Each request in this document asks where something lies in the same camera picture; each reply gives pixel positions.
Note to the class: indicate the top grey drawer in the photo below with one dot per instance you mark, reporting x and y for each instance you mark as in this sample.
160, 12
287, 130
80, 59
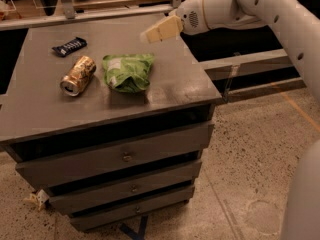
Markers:
58, 170

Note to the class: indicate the green rice chip bag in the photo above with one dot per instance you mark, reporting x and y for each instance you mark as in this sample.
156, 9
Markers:
127, 73

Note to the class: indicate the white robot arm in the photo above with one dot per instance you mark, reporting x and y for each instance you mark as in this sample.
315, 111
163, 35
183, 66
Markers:
298, 32

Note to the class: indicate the grey drawer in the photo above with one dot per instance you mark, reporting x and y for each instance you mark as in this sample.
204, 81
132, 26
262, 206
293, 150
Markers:
58, 170
131, 209
126, 188

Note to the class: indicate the black candy bar wrapper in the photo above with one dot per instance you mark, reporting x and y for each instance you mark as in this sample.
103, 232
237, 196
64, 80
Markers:
70, 47

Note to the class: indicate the orange soda can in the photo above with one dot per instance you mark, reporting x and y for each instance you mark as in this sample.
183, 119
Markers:
78, 77

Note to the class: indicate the bottom grey drawer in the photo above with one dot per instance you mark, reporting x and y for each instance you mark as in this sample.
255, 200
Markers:
131, 209

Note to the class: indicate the middle grey drawer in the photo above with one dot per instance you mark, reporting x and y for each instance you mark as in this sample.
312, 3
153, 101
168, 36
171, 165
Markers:
126, 188

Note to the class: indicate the crumpled paper scrap on floor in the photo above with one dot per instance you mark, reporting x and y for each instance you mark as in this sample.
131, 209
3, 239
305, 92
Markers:
40, 198

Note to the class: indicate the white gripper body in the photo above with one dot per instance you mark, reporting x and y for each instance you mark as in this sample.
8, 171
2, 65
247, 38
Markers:
190, 17

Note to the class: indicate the grey drawer cabinet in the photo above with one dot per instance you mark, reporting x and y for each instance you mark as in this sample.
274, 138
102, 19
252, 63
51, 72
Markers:
38, 120

